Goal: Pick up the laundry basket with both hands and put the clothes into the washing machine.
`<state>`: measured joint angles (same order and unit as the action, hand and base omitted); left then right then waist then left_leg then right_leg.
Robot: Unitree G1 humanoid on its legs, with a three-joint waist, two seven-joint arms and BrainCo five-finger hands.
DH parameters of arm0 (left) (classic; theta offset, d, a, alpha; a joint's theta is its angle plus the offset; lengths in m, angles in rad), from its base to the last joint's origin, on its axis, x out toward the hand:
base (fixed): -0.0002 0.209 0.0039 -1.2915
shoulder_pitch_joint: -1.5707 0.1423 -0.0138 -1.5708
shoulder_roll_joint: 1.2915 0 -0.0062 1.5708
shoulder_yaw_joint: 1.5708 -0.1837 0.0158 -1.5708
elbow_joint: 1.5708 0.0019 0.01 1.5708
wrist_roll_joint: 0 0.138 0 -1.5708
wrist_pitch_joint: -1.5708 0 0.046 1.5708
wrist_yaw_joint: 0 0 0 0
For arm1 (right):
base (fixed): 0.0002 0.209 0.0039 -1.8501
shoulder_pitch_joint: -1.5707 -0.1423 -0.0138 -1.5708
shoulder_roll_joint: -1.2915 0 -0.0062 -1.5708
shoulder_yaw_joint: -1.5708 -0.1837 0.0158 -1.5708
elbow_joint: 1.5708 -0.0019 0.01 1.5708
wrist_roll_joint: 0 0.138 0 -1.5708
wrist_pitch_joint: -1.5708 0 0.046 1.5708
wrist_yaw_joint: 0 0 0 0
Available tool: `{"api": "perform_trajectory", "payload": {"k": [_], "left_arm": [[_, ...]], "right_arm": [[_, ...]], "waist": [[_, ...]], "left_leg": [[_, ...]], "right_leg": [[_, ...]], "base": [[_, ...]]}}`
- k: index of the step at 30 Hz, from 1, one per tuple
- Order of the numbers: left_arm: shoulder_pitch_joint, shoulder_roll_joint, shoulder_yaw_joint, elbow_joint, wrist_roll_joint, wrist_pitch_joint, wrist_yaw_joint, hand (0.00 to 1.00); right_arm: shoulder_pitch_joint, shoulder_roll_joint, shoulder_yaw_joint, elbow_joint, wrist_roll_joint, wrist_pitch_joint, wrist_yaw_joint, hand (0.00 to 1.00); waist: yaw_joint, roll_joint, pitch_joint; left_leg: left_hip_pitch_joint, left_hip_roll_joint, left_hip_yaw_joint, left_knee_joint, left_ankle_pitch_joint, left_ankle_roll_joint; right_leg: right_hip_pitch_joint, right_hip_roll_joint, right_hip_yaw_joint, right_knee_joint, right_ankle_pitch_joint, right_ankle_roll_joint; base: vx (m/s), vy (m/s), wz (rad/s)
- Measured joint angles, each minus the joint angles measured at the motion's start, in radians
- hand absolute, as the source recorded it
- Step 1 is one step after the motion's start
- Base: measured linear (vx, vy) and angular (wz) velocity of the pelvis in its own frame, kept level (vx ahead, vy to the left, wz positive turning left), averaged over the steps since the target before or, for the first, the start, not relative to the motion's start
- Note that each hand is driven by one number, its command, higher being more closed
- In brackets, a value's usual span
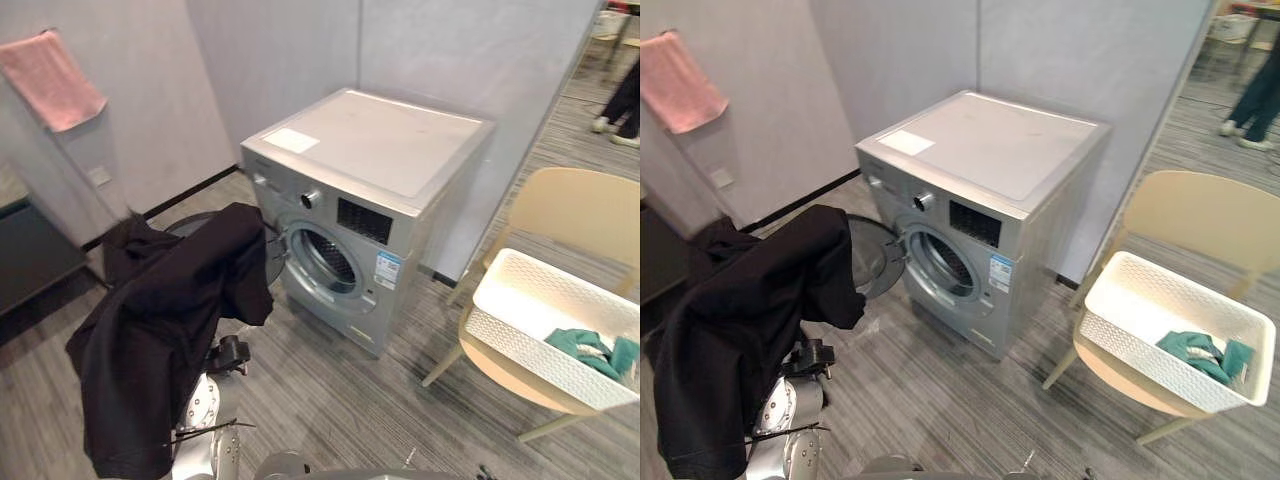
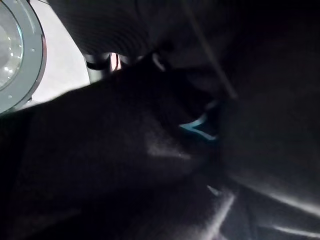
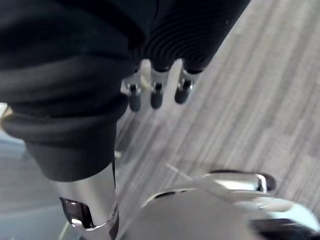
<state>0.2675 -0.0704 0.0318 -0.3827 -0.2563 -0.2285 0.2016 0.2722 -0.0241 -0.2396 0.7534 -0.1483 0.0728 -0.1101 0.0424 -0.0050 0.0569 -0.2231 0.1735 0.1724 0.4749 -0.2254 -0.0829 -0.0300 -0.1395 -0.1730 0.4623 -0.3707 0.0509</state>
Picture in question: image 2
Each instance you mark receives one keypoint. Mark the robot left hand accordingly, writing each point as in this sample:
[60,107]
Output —
[200,37]

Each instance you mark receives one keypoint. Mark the dark garment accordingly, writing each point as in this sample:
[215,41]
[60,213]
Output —
[112,162]

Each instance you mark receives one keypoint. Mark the white washing machine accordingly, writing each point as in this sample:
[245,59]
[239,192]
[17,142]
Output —
[62,62]

